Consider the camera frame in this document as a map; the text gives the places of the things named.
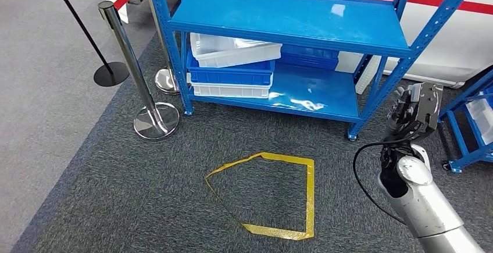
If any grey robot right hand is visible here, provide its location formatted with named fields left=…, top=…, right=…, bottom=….
left=384, top=85, right=415, bottom=137

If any blue shelf rack on casters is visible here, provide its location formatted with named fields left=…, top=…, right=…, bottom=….
left=438, top=66, right=493, bottom=174

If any blue metal shelf rack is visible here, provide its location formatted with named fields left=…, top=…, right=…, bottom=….
left=144, top=0, right=484, bottom=141

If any white ribbed plastic panel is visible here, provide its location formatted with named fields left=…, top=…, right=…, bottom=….
left=354, top=55, right=381, bottom=95

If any white car with red stripe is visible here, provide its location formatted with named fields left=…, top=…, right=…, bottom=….
left=96, top=0, right=493, bottom=90

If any crumpled yellow floor tape square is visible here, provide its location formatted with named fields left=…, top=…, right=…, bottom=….
left=204, top=151, right=316, bottom=241

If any translucent white plastic crate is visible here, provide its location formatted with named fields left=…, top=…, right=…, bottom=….
left=190, top=33, right=283, bottom=69

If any chrome stanchion with round base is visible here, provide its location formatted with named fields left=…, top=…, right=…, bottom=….
left=97, top=0, right=181, bottom=142
left=141, top=0, right=182, bottom=95

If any black stanchion with round base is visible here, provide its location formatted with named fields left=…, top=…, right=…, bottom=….
left=46, top=0, right=130, bottom=88

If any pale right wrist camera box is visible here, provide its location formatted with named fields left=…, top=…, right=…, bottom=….
left=409, top=83, right=425, bottom=104

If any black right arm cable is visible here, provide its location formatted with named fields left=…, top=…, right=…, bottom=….
left=352, top=136, right=419, bottom=226

